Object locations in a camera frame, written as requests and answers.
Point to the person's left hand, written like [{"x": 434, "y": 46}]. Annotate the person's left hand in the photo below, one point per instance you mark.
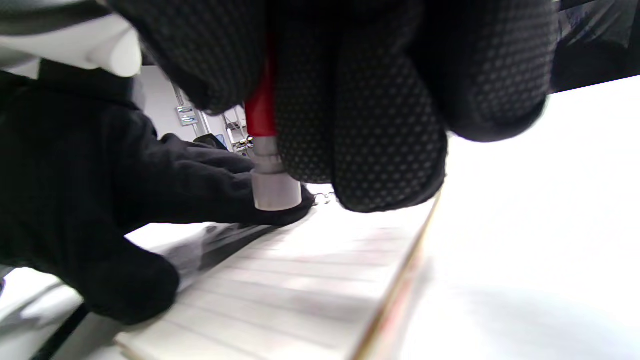
[{"x": 75, "y": 200}]

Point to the person's right hand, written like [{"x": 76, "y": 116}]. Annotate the person's right hand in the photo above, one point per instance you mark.
[{"x": 380, "y": 125}]

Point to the red flower pattern stamp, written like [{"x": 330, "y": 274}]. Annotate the red flower pattern stamp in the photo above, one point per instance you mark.
[{"x": 275, "y": 192}]

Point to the spiral lined notebook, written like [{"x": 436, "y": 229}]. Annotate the spiral lined notebook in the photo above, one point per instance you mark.
[{"x": 300, "y": 290}]

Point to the white rolling cart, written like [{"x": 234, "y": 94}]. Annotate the white rolling cart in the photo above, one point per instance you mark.
[{"x": 187, "y": 116}]

